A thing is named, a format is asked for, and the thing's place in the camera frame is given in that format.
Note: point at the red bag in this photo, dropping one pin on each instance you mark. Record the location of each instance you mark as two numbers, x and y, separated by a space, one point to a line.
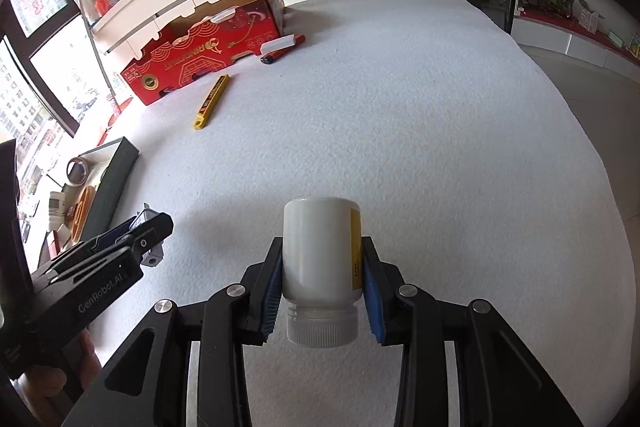
103 3

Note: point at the white tape roll red label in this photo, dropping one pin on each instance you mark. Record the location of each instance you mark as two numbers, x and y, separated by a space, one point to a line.
79 172

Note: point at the mop pole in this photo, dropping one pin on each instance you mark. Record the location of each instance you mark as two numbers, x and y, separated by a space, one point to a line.
97 42

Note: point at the white plug adapter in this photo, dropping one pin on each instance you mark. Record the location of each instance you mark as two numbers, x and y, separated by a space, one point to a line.
152 257

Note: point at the red cardboard box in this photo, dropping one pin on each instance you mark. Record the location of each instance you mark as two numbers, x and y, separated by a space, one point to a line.
200 52

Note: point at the shallow grey-rimmed white tray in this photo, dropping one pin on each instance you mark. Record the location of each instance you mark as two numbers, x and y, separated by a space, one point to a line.
117 177

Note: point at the yellow label white bottle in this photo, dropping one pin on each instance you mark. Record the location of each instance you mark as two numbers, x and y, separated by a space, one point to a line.
320 252

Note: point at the person's left hand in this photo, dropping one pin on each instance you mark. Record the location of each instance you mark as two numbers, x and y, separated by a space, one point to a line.
90 357

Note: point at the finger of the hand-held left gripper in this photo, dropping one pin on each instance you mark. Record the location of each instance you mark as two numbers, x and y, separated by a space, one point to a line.
115 234
155 232

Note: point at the large white plastic bottle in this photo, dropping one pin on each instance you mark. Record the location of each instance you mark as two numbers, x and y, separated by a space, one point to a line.
56 209

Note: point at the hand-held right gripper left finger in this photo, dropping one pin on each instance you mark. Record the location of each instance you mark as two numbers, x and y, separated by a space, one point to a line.
200 357

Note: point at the yellow blade case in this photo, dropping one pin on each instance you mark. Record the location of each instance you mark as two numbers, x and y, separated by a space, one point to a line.
212 102

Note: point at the white eraser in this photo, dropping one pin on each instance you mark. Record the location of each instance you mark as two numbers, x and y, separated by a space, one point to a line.
277 44

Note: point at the brown tape roll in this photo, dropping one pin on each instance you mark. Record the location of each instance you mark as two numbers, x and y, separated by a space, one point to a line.
85 212

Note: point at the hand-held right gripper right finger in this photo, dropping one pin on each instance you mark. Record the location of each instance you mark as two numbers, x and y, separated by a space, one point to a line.
450 357

